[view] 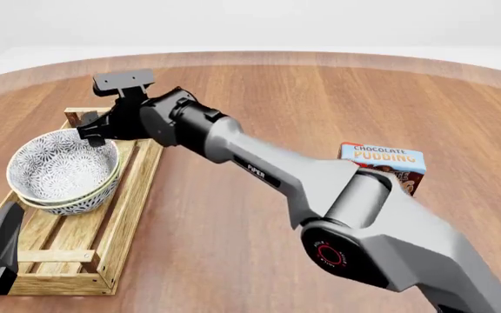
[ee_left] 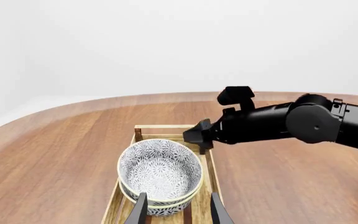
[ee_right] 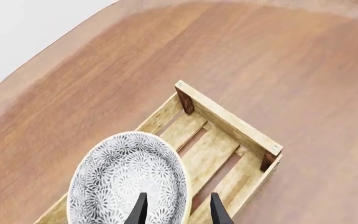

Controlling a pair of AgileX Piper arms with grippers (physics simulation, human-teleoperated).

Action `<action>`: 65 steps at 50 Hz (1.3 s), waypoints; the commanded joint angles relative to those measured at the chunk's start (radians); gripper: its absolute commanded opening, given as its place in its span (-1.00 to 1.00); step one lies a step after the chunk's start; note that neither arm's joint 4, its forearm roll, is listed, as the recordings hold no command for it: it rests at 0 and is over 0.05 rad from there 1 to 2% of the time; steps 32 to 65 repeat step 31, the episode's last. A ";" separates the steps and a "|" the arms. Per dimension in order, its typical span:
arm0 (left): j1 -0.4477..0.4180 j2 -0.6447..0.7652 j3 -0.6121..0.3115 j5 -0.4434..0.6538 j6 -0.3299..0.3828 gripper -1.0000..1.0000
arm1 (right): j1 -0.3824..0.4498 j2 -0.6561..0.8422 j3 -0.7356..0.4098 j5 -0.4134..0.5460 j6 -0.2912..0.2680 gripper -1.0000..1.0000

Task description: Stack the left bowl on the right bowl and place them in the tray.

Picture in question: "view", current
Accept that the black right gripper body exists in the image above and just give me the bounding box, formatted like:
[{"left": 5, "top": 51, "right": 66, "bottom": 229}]
[{"left": 76, "top": 94, "right": 150, "bottom": 142}]

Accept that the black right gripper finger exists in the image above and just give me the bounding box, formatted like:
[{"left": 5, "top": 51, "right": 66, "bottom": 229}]
[
  {"left": 85, "top": 133, "right": 106, "bottom": 149},
  {"left": 80, "top": 111, "right": 101, "bottom": 127}
]

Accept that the white bowl with floral pattern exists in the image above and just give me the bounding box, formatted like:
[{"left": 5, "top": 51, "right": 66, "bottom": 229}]
[
  {"left": 17, "top": 155, "right": 124, "bottom": 216},
  {"left": 6, "top": 128, "right": 121, "bottom": 207}
]

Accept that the wooden slat tray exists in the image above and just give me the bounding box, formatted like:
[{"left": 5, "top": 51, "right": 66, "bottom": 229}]
[{"left": 0, "top": 107, "right": 165, "bottom": 296}]

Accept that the chocolate pudding box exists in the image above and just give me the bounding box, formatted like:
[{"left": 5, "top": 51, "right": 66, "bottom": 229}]
[{"left": 336, "top": 141, "right": 428, "bottom": 197}]

